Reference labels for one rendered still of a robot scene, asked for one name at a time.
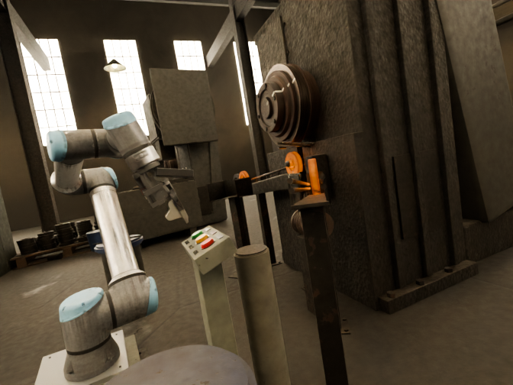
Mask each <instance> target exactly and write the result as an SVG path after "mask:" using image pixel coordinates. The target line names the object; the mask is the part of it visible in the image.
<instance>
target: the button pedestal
mask: <svg viewBox="0 0 513 385"><path fill-rule="evenodd" d="M207 227H209V228H210V230H208V231H206V230H205V229H206V228H207ZM207 227H206V228H203V229H202V230H201V231H202V232H203V233H202V235H203V234H207V235H208V237H207V238H206V239H208V238H213V239H214V242H213V243H212V244H211V245H209V246H207V247H205V248H201V243H202V242H203V241H202V242H200V243H196V242H195V239H196V238H194V239H192V238H191V237H190V238H188V239H187V240H185V241H184V242H182V246H183V247H184V248H185V250H186V252H187V254H188V255H189V256H190V257H191V259H192V263H193V267H194V271H195V279H196V283H197V287H198V295H199V299H200V304H201V308H202V316H203V320H204V324H205V332H206V336H207V341H208V345H211V346H215V347H219V348H223V349H224V350H227V351H230V352H232V353H235V354H236V355H238V352H237V344H236V339H235V335H234V327H233V322H232V318H231V310H230V306H229V301H228V297H227V288H226V284H225V279H224V271H223V267H222V262H223V261H224V260H226V259H228V258H229V257H230V256H231V255H233V254H235V253H236V252H237V249H236V247H235V245H234V243H233V241H232V240H231V238H230V237H229V236H227V235H225V234H224V233H222V232H220V231H218V230H216V229H215V228H213V227H211V226H207ZM211 231H216V232H217V233H215V234H214V235H211V234H210V232H211ZM219 234H221V235H223V236H224V237H223V238H221V239H217V238H216V236H218V235H219Z"/></svg>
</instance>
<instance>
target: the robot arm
mask: <svg viewBox="0 0 513 385"><path fill-rule="evenodd" d="M102 125H103V128H104V129H85V130H55V131H48V132H47V135H46V140H47V151H48V154H49V157H50V159H51V160H52V161H54V172H53V174H52V176H51V178H50V182H51V185H52V187H53V188H54V189H55V190H56V191H57V192H59V193H62V194H66V195H79V194H86V193H89V195H90V197H91V200H92V205H93V209H94V211H95V217H96V220H97V223H98V228H99V231H100V235H101V238H102V243H103V246H104V249H105V255H106V258H107V262H108V266H109V270H110V273H111V282H110V283H109V285H108V288H109V290H107V291H103V289H102V288H99V287H98V288H97V287H94V288H89V289H86V290H82V291H80V292H78V293H75V294H73V295H71V296H70V297H68V298H67V299H65V300H64V301H63V302H62V303H61V305H60V308H59V312H60V324H61V328H62V331H63V338H64V342H65V346H66V360H65V364H64V367H63V372H64V377H65V378H66V379H67V380H69V381H82V380H88V379H90V378H93V377H96V376H98V375H99V374H101V373H103V372H105V371H106V370H107V369H109V368H110V367H111V366H112V365H114V364H115V362H116V361H117V360H118V359H119V357H120V348H119V346H118V344H117V342H116V341H115V340H114V339H113V338H112V336H111V330H113V329H115V328H118V327H121V326H123V325H126V324H128V323H130V322H133V321H136V320H138V319H141V318H143V317H146V316H147V315H149V314H151V313H154V312H155V311H156V310H157V307H158V292H157V288H156V283H155V280H154V278H152V277H147V275H146V273H145V272H143V271H142V270H139V267H138V264H137V259H136V257H135V254H134V249H133V247H132V243H131V240H130V236H129V234H128V231H127V226H126V224H125V220H124V216H123V213H122V211H121V206H120V203H119V201H118V196H117V193H116V189H117V188H118V181H117V177H116V175H115V172H114V171H113V169H112V168H110V167H99V168H92V169H84V170H82V164H83V161H84V159H94V158H104V157H110V158H114V159H121V158H124V160H125V161H126V163H127V165H128V166H129V167H130V169H131V171H132V172H135V171H137V173H135V174H134V175H132V176H133V178H134V179H135V181H136V182H137V184H138V186H139V187H140V191H141V190H142V191H141V193H142V195H143V196H145V197H144V198H145V199H147V200H148V202H149V204H150V206H152V207H153V208H155V207H157V206H158V205H162V204H163V203H164V202H165V201H166V205H167V207H168V211H167V212H166V214H165V217H166V219H167V220H169V221H172V220H174V219H177V218H181V217H182V218H183V219H184V221H185V222H186V224H187V223H189V217H188V215H187V213H186V211H185V209H184V207H183V206H182V203H181V202H180V200H179V198H178V196H177V195H176V191H175V190H174V188H173V186H172V185H171V183H170V182H169V179H168V178H156V176H168V177H182V178H183V179H189V178H190V177H193V176H194V170H190V169H189V168H187V167H185V168H182V169H171V168H156V169H154V168H155V167H157V166H159V165H160V163H159V161H157V160H159V158H160V157H159V155H158V154H157V152H156V151H155V149H154V147H153V145H152V144H151V143H150V141H149V139H148V137H147V136H146V134H145V133H144V130H143V129H142V127H141V126H140V124H139V122H138V121H137V118H136V117H135V116H134V114H133V113H132V112H131V111H123V112H119V113H117V114H115V115H112V116H110V117H108V118H106V119H105V120H104V121H103V122H102ZM148 173H152V176H148ZM167 199H169V200H167Z"/></svg>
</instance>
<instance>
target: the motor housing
mask: <svg viewBox="0 0 513 385"><path fill-rule="evenodd" d="M325 215H326V220H327V230H328V236H330V235H331V233H332V231H333V229H334V221H333V219H332V217H331V216H330V215H329V214H327V213H325ZM291 226H292V229H293V230H294V231H295V232H297V233H299V234H301V235H299V236H297V242H298V251H299V256H300V261H301V267H302V276H303V281H304V287H305V296H306V301H307V307H308V311H309V312H311V313H312V314H314V315H315V306H314V301H313V295H312V290H311V281H310V275H309V270H308V260H307V255H306V250H305V240H304V235H303V230H302V220H301V215H300V213H299V212H298V211H296V212H294V213H293V215H292V217H291Z"/></svg>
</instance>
